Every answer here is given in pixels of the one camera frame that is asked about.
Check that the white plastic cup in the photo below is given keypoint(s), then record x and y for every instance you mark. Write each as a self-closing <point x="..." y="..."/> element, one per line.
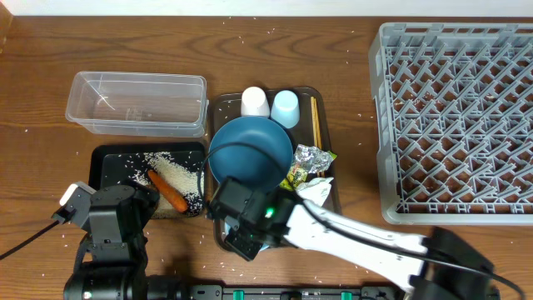
<point x="254" y="103"/>

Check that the light blue bowl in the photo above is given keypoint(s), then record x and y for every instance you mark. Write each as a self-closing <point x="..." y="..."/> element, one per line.
<point x="228" y="228"/>

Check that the white paper napkin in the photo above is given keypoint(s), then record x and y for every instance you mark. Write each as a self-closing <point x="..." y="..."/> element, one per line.
<point x="316" y="191"/>

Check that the left wooden chopstick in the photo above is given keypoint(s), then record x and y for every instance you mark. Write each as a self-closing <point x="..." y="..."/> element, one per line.
<point x="312" y="121"/>

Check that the black plastic tray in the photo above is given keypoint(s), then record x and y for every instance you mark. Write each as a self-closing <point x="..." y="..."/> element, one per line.
<point x="108" y="162"/>

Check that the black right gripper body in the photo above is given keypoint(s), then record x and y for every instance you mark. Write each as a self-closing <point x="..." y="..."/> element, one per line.
<point x="251" y="224"/>

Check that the right wooden chopstick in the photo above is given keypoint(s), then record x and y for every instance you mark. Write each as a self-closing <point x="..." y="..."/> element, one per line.
<point x="316" y="123"/>

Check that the grey dishwasher rack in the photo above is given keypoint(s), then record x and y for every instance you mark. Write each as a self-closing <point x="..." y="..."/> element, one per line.
<point x="454" y="114"/>

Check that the foil snack wrapper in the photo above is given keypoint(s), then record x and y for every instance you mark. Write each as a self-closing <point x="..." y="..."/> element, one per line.
<point x="307" y="160"/>

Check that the orange carrot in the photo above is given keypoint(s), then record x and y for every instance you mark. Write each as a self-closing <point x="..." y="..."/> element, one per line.
<point x="168" y="192"/>

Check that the light blue plastic cup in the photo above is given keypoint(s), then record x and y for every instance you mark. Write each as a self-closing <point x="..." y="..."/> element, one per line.
<point x="285" y="109"/>

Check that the wooden chopstick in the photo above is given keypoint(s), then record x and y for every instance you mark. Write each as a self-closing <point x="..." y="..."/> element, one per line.
<point x="312" y="121"/>
<point x="316" y="123"/>

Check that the dark brown serving tray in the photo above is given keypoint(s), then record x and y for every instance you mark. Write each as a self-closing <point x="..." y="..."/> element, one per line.
<point x="228" y="107"/>

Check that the pile of rice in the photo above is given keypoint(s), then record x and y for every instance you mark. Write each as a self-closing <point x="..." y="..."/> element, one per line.
<point x="182" y="176"/>

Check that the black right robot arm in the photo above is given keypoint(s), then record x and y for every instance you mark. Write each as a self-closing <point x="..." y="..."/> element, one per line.
<point x="439" y="266"/>

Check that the clear plastic bin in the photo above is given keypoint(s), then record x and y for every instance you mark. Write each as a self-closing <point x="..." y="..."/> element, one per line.
<point x="139" y="104"/>

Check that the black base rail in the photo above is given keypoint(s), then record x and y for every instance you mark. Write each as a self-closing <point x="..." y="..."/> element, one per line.
<point x="217" y="292"/>

